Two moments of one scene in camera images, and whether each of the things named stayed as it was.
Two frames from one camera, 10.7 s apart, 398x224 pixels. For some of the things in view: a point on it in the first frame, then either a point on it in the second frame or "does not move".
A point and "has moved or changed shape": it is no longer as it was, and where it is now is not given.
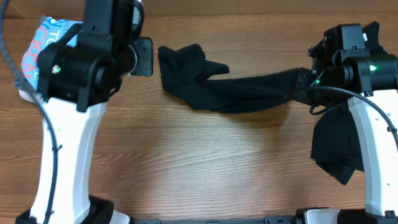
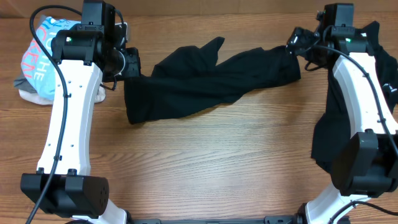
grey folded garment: (21, 83) does not move
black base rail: (273, 219) does not move
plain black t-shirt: (186, 73) has moved or changed shape
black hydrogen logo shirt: (334, 145) does not move
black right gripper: (303, 75) to (296, 45)
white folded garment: (26, 96) does not move
